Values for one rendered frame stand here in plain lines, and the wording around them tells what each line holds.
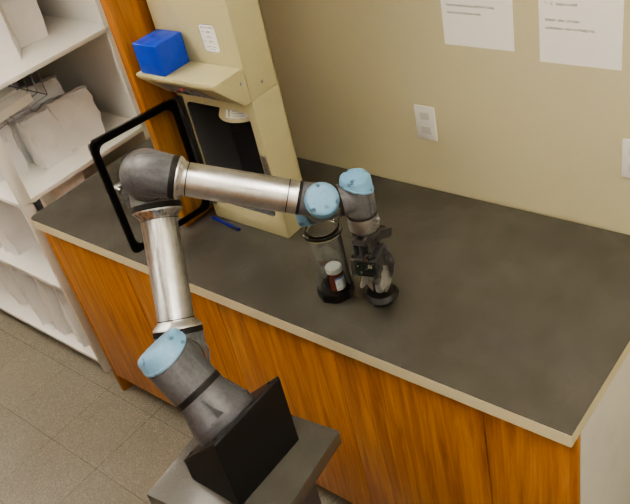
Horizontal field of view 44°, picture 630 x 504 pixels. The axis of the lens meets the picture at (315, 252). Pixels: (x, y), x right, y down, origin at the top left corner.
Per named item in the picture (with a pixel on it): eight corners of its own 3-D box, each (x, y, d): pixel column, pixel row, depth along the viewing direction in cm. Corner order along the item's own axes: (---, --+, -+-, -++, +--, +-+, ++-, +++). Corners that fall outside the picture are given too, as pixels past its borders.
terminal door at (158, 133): (211, 207, 257) (174, 96, 234) (134, 255, 244) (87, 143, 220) (210, 206, 258) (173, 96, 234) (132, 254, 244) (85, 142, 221)
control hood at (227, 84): (173, 87, 235) (163, 56, 229) (252, 102, 216) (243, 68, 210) (145, 105, 228) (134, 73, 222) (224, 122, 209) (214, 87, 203)
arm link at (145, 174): (115, 136, 165) (345, 175, 167) (125, 145, 176) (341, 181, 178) (105, 190, 164) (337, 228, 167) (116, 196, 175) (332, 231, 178)
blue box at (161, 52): (167, 57, 227) (157, 28, 222) (190, 61, 221) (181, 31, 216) (141, 73, 221) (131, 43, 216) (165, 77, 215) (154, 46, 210)
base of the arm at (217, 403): (222, 433, 158) (188, 397, 158) (191, 455, 169) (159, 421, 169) (264, 387, 169) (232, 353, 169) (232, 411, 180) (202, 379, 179)
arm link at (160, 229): (156, 395, 174) (115, 153, 175) (165, 385, 189) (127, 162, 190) (210, 385, 175) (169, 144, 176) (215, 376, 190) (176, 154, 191)
